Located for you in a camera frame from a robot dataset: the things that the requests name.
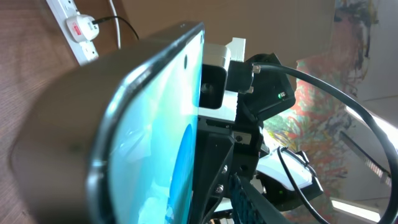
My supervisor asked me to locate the white power strip cord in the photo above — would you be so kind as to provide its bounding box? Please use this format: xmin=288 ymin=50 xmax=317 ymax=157
xmin=107 ymin=0 xmax=122 ymax=50

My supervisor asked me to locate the white charger plug adapter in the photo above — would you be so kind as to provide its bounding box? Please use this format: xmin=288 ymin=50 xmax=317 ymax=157
xmin=66 ymin=15 xmax=100 ymax=43

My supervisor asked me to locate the white power strip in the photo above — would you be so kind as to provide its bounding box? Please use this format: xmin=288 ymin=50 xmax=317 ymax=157
xmin=46 ymin=0 xmax=100 ymax=65

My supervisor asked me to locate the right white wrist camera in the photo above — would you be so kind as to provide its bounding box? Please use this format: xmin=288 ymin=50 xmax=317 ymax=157
xmin=198 ymin=37 xmax=246 ymax=123

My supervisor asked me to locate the smartphone with cyan screen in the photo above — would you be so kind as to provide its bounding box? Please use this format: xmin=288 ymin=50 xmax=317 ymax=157
xmin=11 ymin=22 xmax=205 ymax=223

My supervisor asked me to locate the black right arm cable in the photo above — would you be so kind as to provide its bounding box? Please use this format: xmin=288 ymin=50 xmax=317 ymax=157
xmin=252 ymin=62 xmax=398 ymax=224

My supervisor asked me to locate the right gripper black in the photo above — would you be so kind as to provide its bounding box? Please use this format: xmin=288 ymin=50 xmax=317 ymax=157
xmin=189 ymin=116 xmax=292 ymax=224

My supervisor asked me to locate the black USB charging cable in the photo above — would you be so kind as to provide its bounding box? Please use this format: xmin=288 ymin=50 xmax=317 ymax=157
xmin=91 ymin=15 xmax=140 ymax=41

